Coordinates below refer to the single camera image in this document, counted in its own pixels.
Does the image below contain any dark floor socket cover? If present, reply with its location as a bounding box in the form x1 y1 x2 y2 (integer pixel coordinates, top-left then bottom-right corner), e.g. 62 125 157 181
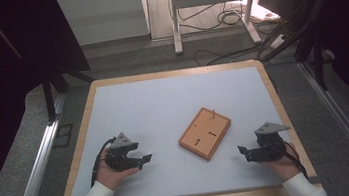
50 122 78 149

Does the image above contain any orange wooden box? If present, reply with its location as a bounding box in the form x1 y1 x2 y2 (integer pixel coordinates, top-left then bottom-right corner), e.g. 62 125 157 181
174 103 237 165

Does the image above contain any white power strip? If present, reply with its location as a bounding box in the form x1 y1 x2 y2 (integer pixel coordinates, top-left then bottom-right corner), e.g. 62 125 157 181
269 33 289 51

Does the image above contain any long black floor cable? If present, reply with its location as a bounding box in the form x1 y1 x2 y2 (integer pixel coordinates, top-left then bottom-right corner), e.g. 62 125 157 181
192 41 266 68

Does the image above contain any person's left hand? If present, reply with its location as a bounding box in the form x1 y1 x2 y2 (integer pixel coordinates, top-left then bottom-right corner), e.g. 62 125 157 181
91 144 143 193

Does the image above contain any white table mat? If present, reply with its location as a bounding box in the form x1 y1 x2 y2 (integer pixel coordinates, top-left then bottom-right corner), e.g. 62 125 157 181
53 60 310 196

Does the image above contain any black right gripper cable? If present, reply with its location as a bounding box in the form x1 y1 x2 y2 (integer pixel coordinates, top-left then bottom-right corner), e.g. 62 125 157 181
281 138 309 183

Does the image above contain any black mat clip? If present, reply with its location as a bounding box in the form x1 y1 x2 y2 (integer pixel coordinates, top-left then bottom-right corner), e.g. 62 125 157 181
306 175 322 185

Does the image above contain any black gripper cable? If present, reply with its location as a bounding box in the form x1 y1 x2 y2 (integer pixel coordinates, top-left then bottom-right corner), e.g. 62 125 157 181
84 136 123 189
281 138 309 183

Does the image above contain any coiled black floor cable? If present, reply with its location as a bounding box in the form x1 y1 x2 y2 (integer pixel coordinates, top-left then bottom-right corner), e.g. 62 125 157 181
176 0 256 35

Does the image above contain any white cabinet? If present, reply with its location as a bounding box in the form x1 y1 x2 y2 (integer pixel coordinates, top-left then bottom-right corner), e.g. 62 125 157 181
56 0 151 49

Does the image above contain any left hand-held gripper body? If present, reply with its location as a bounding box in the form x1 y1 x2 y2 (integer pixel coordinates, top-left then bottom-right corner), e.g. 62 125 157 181
101 130 143 173

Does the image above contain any wooden table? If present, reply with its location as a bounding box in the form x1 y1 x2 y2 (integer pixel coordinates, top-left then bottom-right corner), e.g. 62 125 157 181
42 52 325 196

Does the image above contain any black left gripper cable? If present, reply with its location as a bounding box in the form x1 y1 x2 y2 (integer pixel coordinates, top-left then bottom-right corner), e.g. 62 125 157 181
84 136 123 189

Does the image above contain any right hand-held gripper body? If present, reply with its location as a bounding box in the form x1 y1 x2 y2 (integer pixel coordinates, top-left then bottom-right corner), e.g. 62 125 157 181
252 118 296 164

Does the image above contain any person's right hand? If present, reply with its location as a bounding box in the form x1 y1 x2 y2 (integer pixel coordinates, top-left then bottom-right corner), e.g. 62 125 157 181
258 138 303 186

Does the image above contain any black metal stand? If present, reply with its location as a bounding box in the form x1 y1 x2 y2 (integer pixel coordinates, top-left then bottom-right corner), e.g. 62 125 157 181
39 61 100 124
250 0 349 99

